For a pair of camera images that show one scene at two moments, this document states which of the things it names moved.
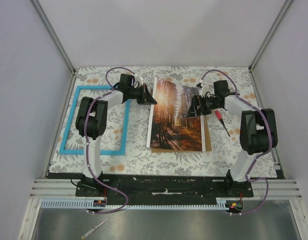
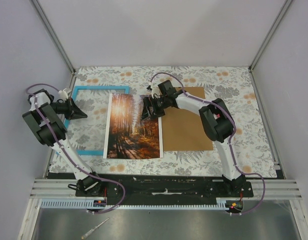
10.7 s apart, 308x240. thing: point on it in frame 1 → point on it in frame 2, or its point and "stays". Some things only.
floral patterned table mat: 158,121 stays
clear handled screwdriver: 91,230 stays
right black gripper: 197,101 → 150,102
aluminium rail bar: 54,188 stays
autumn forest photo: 171,129 → 128,136
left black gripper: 148,99 → 73,112
